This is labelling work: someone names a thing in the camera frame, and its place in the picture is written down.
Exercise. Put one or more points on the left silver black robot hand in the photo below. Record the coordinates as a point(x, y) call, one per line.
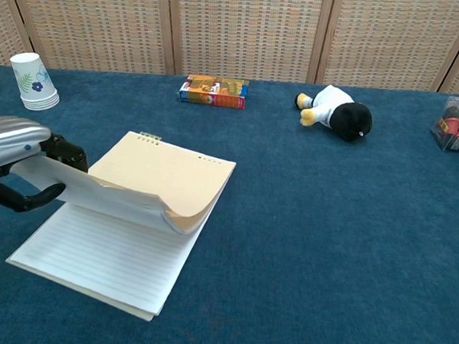
point(7, 142)

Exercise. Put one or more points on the beige cover notepad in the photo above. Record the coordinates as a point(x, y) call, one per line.
point(128, 227)

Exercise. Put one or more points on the white floral paper cup stack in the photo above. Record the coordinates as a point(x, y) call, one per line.
point(33, 82)

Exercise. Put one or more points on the orange colourful carton box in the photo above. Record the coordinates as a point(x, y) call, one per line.
point(214, 91)

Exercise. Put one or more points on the woven rattan folding screen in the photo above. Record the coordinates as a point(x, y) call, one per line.
point(242, 28)

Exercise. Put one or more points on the black white penguin plush toy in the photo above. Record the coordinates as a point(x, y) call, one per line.
point(337, 111)

